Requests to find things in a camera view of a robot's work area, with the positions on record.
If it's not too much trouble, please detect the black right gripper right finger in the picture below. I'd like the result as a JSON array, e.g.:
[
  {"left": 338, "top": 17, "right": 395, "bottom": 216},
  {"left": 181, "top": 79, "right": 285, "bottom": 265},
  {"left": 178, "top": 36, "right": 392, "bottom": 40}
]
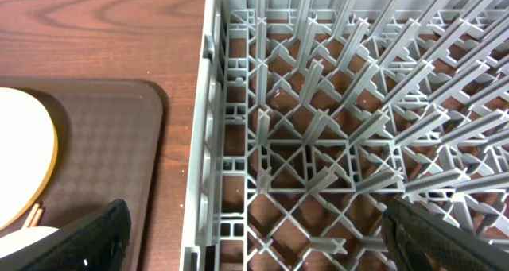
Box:
[{"left": 382, "top": 198, "right": 508, "bottom": 271}]

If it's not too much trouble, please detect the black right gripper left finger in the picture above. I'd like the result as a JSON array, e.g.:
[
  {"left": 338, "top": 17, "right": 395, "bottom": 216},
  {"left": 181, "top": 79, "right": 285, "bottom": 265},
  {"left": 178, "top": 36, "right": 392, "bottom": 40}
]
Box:
[{"left": 1, "top": 199, "right": 131, "bottom": 271}]

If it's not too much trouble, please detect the white bowl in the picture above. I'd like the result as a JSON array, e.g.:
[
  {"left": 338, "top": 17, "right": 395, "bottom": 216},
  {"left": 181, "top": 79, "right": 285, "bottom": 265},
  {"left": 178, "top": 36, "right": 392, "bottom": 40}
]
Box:
[{"left": 0, "top": 226, "right": 58, "bottom": 258}]

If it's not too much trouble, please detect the grey dishwasher rack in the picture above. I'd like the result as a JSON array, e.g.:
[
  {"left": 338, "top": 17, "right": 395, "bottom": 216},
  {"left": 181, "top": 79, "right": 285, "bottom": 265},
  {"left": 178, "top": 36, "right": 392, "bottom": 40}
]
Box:
[{"left": 180, "top": 0, "right": 508, "bottom": 270}]

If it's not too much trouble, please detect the wooden chopstick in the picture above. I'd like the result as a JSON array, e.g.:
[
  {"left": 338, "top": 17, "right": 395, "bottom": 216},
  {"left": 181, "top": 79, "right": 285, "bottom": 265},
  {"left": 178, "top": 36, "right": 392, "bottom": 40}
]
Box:
[
  {"left": 30, "top": 207, "right": 44, "bottom": 227},
  {"left": 21, "top": 203, "right": 40, "bottom": 229}
]

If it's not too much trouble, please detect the dark brown serving tray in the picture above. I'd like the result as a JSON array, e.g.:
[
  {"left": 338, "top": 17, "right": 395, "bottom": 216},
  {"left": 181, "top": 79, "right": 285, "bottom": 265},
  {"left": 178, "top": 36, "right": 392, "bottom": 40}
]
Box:
[{"left": 1, "top": 76, "right": 165, "bottom": 270}]

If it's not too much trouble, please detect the yellow plate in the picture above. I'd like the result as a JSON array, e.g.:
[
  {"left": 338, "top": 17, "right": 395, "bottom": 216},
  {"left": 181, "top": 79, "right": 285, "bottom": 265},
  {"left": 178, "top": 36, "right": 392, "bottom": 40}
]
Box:
[{"left": 1, "top": 87, "right": 58, "bottom": 229}]

